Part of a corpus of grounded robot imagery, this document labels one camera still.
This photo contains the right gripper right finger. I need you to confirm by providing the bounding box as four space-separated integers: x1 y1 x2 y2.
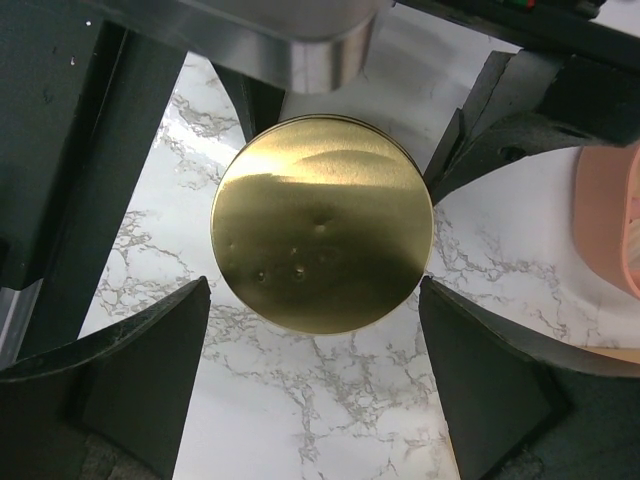
419 277 639 479

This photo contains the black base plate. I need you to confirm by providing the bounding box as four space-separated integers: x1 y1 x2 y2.
1 1 185 366

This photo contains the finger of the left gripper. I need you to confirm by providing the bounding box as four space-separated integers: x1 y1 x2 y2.
424 50 639 203
213 64 286 142

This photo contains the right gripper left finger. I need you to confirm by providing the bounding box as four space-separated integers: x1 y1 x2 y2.
1 277 210 479

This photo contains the gold metal lid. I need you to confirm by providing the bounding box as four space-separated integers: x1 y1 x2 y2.
211 114 434 335

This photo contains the peach tray of gummy candies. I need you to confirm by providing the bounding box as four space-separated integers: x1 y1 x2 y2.
573 144 639 298

